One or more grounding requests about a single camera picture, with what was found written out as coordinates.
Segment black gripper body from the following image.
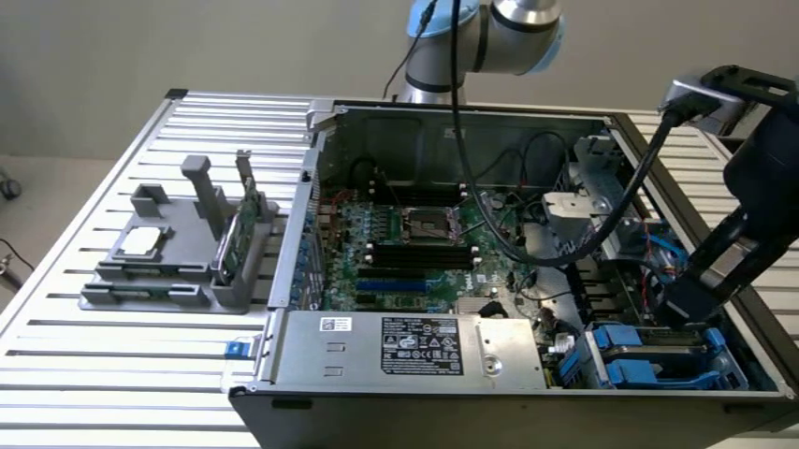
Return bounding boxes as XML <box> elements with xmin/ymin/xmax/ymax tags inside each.
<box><xmin>722</xmin><ymin>100</ymin><xmax>799</xmax><ymax>256</ymax></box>

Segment disk in blue caddy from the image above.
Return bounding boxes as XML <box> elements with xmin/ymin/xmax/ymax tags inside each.
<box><xmin>583</xmin><ymin>321</ymin><xmax>736</xmax><ymax>390</ymax></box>

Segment silver disk bay cage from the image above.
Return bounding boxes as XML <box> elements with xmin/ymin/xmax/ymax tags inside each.
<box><xmin>540</xmin><ymin>134</ymin><xmax>630</xmax><ymax>263</ymax></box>

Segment silver chipset heat sink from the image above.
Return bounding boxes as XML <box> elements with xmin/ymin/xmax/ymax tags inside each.
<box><xmin>456</xmin><ymin>297</ymin><xmax>502</xmax><ymax>320</ymax></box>

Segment black RAM slot bank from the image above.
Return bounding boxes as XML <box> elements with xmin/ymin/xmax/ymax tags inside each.
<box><xmin>366</xmin><ymin>241</ymin><xmax>483</xmax><ymax>271</ymax></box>
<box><xmin>372</xmin><ymin>180</ymin><xmax>471</xmax><ymax>206</ymax></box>

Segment black power supply label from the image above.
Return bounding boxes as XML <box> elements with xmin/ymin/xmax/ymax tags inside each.
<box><xmin>380</xmin><ymin>316</ymin><xmax>464</xmax><ymax>375</ymax></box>

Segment CPU socket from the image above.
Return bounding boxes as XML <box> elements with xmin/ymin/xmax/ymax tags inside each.
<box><xmin>399</xmin><ymin>205</ymin><xmax>464</xmax><ymax>245</ymax></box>

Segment green motherboard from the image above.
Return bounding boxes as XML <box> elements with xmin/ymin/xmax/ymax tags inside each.
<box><xmin>315</xmin><ymin>184</ymin><xmax>551</xmax><ymax>319</ymax></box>

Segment blue expansion slot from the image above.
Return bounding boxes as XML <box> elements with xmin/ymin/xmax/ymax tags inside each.
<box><xmin>355</xmin><ymin>279</ymin><xmax>439</xmax><ymax>295</ymax></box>

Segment open black PC case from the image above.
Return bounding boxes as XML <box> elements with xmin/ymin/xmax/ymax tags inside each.
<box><xmin>227</xmin><ymin>98</ymin><xmax>799</xmax><ymax>449</ymax></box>

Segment silver power supply unit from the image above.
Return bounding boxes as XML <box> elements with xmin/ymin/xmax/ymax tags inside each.
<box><xmin>271</xmin><ymin>311</ymin><xmax>552</xmax><ymax>393</ymax></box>

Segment black expansion slot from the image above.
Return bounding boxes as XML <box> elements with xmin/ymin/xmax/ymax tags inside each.
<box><xmin>358</xmin><ymin>268</ymin><xmax>434</xmax><ymax>282</ymax></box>

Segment blue case latch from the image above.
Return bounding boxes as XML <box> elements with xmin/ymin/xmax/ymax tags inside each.
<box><xmin>223</xmin><ymin>337</ymin><xmax>261</xmax><ymax>362</ymax></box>

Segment green graphics card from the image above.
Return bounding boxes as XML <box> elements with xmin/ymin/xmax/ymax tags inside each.
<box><xmin>209</xmin><ymin>148</ymin><xmax>268</xmax><ymax>287</ymax></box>

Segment grey parts rack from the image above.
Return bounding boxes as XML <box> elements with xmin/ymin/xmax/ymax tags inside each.
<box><xmin>77</xmin><ymin>153</ymin><xmax>283</xmax><ymax>315</ymax></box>

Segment green RAM stick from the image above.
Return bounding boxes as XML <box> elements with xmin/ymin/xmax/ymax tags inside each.
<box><xmin>107</xmin><ymin>285</ymin><xmax>192</xmax><ymax>303</ymax></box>

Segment silver CPU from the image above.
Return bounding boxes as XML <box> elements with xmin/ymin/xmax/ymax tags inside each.
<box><xmin>120</xmin><ymin>227</ymin><xmax>171</xmax><ymax>257</ymax></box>

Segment blue SATA wire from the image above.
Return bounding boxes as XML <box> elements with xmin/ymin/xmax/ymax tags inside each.
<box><xmin>639</xmin><ymin>219</ymin><xmax>692</xmax><ymax>284</ymax></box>

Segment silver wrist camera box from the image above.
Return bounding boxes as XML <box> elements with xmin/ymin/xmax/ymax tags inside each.
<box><xmin>656</xmin><ymin>65</ymin><xmax>799</xmax><ymax>138</ymax></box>

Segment thick black camera cable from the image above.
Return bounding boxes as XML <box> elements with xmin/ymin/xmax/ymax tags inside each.
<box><xmin>450</xmin><ymin>0</ymin><xmax>686</xmax><ymax>268</ymax></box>

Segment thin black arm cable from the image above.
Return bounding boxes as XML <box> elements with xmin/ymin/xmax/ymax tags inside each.
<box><xmin>380</xmin><ymin>0</ymin><xmax>439</xmax><ymax>100</ymax></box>

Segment black floor cable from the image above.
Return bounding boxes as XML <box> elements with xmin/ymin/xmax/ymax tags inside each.
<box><xmin>0</xmin><ymin>238</ymin><xmax>36</xmax><ymax>294</ymax></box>

